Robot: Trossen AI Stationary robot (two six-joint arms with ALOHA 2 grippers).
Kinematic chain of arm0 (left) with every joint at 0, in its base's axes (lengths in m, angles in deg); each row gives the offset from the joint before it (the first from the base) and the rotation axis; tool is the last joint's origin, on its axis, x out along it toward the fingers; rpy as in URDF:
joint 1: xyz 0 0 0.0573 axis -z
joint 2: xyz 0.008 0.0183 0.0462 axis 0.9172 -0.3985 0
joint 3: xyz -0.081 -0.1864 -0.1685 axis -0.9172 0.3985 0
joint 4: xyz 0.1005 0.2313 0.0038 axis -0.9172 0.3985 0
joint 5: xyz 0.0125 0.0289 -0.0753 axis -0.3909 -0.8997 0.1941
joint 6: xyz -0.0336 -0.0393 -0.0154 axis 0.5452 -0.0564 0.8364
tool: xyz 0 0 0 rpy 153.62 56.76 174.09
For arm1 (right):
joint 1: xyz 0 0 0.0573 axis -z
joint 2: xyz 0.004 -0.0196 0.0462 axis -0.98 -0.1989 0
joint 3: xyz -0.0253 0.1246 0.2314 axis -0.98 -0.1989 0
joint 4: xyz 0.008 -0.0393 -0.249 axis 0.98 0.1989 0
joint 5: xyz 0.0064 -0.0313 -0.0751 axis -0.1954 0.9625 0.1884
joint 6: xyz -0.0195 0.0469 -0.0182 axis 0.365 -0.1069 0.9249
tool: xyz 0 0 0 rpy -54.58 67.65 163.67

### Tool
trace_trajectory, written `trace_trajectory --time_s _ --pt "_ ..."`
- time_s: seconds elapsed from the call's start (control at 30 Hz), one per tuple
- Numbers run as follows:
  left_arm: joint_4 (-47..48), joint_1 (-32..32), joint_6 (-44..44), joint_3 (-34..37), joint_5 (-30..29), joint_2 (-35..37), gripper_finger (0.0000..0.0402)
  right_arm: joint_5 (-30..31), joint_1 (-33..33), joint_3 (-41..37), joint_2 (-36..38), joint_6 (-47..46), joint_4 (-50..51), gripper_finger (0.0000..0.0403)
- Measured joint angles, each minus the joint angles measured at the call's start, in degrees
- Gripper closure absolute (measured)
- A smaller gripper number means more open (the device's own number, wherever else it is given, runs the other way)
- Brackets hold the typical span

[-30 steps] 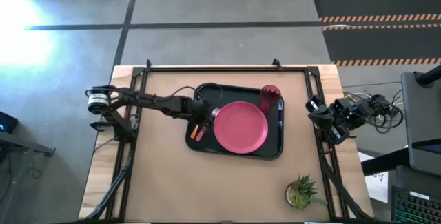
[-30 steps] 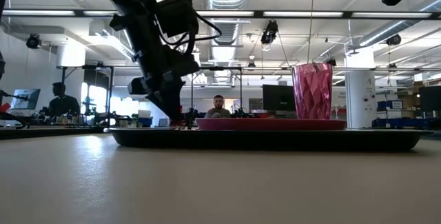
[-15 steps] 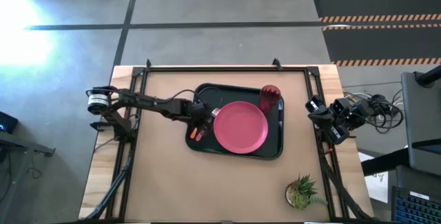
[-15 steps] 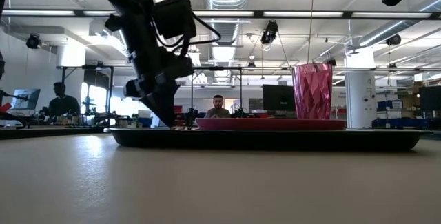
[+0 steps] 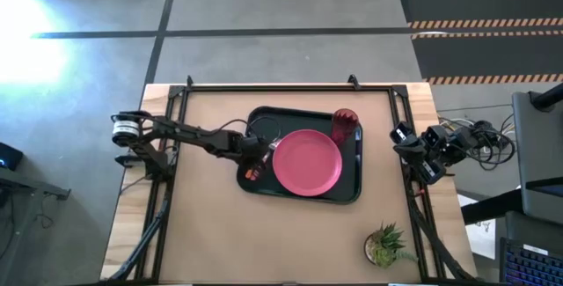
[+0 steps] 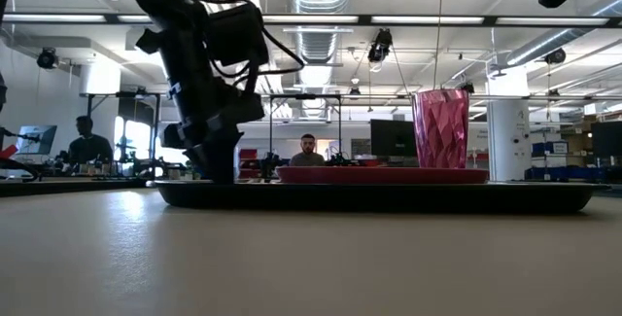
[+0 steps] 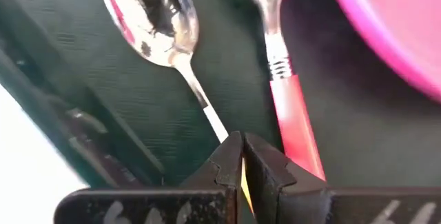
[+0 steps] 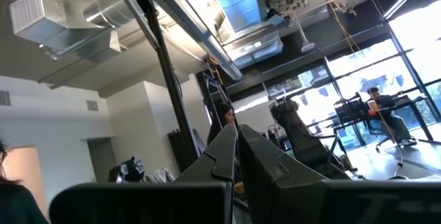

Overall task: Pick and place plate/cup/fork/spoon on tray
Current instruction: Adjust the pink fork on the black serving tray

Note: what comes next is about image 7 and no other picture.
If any metal fork red handle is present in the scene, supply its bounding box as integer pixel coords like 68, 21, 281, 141
234, 0, 327, 183

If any dark green plastic tray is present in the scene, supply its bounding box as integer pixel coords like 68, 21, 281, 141
0, 0, 441, 189

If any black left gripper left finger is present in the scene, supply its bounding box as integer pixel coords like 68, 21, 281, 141
179, 130, 245, 189

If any pink round plate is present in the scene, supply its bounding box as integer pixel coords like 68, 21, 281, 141
325, 0, 441, 103

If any metal spoon orange handle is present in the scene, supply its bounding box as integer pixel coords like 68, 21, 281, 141
99, 0, 256, 216

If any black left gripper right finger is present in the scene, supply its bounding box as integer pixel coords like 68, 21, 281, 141
243, 132, 332, 224

